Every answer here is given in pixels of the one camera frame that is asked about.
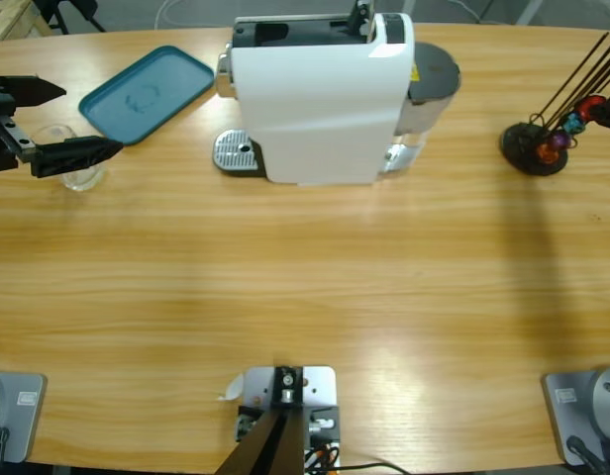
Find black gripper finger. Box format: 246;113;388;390
588;97;610;133

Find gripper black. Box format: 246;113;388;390
0;73;125;179

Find red coffee capsule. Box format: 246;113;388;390
574;96;606;120

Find clear glass cup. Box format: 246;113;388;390
30;124;108;193

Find white capsule coffee machine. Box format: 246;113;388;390
213;0;416;188

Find black capsule holder with rods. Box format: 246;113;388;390
499;32;610;177

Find teal plastic tray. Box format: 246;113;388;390
77;45;216;147

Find black stand legs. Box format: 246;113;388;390
37;0;108;35

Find drip tray with metal grate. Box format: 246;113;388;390
213;128;266;178

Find water tank with dark lid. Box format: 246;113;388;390
383;42;462;174

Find white paper tag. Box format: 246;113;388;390
215;373;246;402

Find grey metal frame leg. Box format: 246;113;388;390
513;0;547;26

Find white cable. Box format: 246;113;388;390
153;0;197;29

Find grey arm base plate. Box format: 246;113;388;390
0;371;48;465
541;364;610;467

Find white mount block dark post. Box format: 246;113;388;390
216;364;342;475

